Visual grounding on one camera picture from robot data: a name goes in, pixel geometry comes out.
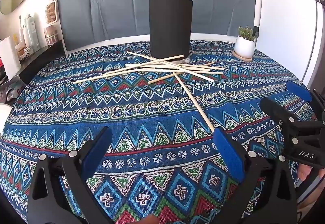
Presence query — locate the white pump bottle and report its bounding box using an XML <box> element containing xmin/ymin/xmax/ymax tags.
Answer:
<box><xmin>31</xmin><ymin>21</ymin><xmax>41</xmax><ymax>52</ymax></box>

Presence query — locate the black cylindrical utensil holder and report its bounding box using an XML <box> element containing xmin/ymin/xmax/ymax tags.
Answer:
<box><xmin>148</xmin><ymin>0</ymin><xmax>194</xmax><ymax>64</ymax></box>

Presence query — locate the wooden paddle hairbrush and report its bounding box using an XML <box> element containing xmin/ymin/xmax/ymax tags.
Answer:
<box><xmin>45</xmin><ymin>1</ymin><xmax>58</xmax><ymax>23</ymax></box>

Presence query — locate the pink jar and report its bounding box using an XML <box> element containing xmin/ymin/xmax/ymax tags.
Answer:
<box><xmin>44</xmin><ymin>25</ymin><xmax>61</xmax><ymax>46</ymax></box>

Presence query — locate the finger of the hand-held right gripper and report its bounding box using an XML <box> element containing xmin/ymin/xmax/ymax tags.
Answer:
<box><xmin>260</xmin><ymin>97</ymin><xmax>325</xmax><ymax>139</ymax></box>
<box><xmin>285</xmin><ymin>81</ymin><xmax>325</xmax><ymax>121</ymax></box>

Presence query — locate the white board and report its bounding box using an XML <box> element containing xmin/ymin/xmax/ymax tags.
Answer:
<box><xmin>0</xmin><ymin>35</ymin><xmax>21</xmax><ymax>80</ymax></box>

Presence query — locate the white refrigerator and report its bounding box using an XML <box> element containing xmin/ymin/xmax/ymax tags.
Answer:
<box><xmin>254</xmin><ymin>0</ymin><xmax>325</xmax><ymax>87</ymax></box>

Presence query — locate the white round object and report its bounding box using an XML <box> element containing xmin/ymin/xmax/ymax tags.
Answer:
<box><xmin>0</xmin><ymin>103</ymin><xmax>12</xmax><ymax>136</ymax></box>

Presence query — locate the white spray bottle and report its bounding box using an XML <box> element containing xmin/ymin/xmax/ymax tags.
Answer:
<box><xmin>25</xmin><ymin>14</ymin><xmax>35</xmax><ymax>49</ymax></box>

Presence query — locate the bunch of wooden chopsticks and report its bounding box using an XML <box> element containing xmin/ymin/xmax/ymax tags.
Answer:
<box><xmin>72</xmin><ymin>51</ymin><xmax>224</xmax><ymax>133</ymax></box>

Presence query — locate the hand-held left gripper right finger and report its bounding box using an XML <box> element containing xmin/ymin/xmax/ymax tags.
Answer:
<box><xmin>213</xmin><ymin>102</ymin><xmax>299</xmax><ymax>224</ymax></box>

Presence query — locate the blue patterned tablecloth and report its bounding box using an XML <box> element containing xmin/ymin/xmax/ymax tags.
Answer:
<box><xmin>0</xmin><ymin>39</ymin><xmax>318</xmax><ymax>224</ymax></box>

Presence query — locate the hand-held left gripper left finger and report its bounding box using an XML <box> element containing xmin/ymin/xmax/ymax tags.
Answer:
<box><xmin>27</xmin><ymin>126</ymin><xmax>115</xmax><ymax>224</ymax></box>

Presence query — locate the round wooden coaster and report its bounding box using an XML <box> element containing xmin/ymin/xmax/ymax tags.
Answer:
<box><xmin>232</xmin><ymin>52</ymin><xmax>254</xmax><ymax>62</ymax></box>

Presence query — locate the crumpled plastic bag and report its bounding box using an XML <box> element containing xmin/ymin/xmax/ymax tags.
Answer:
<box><xmin>5</xmin><ymin>81</ymin><xmax>26</xmax><ymax>102</ymax></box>

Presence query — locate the person's right hand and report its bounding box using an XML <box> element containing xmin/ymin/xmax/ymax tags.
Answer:
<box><xmin>297</xmin><ymin>164</ymin><xmax>323</xmax><ymax>189</ymax></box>

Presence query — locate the potted cactus white pot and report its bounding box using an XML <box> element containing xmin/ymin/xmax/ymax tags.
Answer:
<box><xmin>234</xmin><ymin>26</ymin><xmax>256</xmax><ymax>58</ymax></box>

